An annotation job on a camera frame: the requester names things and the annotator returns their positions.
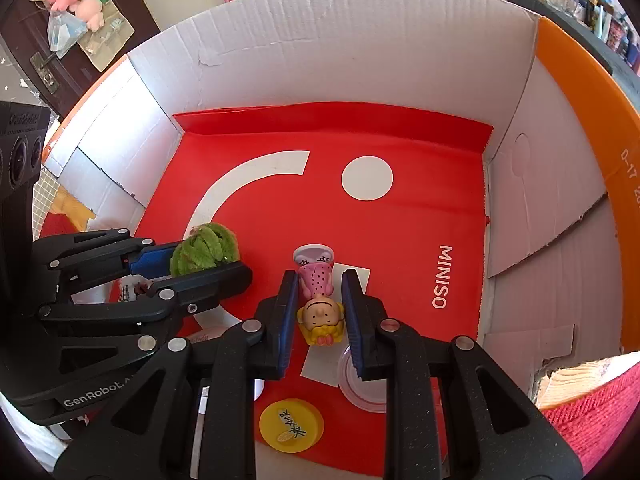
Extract dark brown door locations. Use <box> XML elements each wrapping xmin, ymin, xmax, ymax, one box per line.
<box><xmin>0</xmin><ymin>0</ymin><xmax>161</xmax><ymax>121</ymax></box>

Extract blonde doll figure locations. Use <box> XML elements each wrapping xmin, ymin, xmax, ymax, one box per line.
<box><xmin>292</xmin><ymin>243</ymin><xmax>347</xmax><ymax>348</ymax></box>

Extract clear round lid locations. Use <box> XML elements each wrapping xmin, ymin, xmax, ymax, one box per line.
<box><xmin>337</xmin><ymin>345</ymin><xmax>391</xmax><ymax>413</ymax></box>

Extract pink plush toys on door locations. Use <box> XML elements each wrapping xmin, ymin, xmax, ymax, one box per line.
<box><xmin>30</xmin><ymin>0</ymin><xmax>136</xmax><ymax>72</ymax></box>

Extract row of cosmetic bottles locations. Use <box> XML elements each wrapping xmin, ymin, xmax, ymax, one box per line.
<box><xmin>542</xmin><ymin>0</ymin><xmax>640</xmax><ymax>66</ymax></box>

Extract red knitted mat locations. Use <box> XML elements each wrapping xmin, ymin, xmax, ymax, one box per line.
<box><xmin>42</xmin><ymin>212</ymin><xmax>640</xmax><ymax>478</ymax></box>

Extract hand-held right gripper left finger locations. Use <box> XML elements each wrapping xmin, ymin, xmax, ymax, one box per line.
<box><xmin>52</xmin><ymin>270</ymin><xmax>301</xmax><ymax>480</ymax></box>

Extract clear plastic bag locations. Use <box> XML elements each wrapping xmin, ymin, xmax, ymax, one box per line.
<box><xmin>46</xmin><ymin>10</ymin><xmax>88</xmax><ymax>58</ymax></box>

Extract red paper bag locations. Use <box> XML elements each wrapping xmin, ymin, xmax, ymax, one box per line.
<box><xmin>135</xmin><ymin>101</ymin><xmax>493</xmax><ymax>480</ymax></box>

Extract green fuzzy plush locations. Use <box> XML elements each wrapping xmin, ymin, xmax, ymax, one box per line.
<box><xmin>170</xmin><ymin>222</ymin><xmax>241</xmax><ymax>277</ymax></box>

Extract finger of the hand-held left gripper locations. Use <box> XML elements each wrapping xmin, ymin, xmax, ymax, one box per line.
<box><xmin>39</xmin><ymin>261</ymin><xmax>253</xmax><ymax>351</ymax></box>
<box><xmin>32</xmin><ymin>229</ymin><xmax>183</xmax><ymax>286</ymax></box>

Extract peach plush toy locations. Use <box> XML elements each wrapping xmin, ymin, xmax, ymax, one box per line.
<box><xmin>70</xmin><ymin>0</ymin><xmax>106</xmax><ymax>31</ymax></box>

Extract metal door handle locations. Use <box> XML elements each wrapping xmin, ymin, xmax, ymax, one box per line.
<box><xmin>30</xmin><ymin>51</ymin><xmax>60</xmax><ymax>93</ymax></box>

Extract white cardboard box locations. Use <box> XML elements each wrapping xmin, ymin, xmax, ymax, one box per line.
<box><xmin>40</xmin><ymin>0</ymin><xmax>640</xmax><ymax>480</ymax></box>

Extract yellow round cap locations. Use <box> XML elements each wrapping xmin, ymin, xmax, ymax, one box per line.
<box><xmin>259</xmin><ymin>398</ymin><xmax>325</xmax><ymax>453</ymax></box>

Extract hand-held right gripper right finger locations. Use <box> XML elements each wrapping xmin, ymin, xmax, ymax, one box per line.
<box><xmin>341</xmin><ymin>269</ymin><xmax>585</xmax><ymax>480</ymax></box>

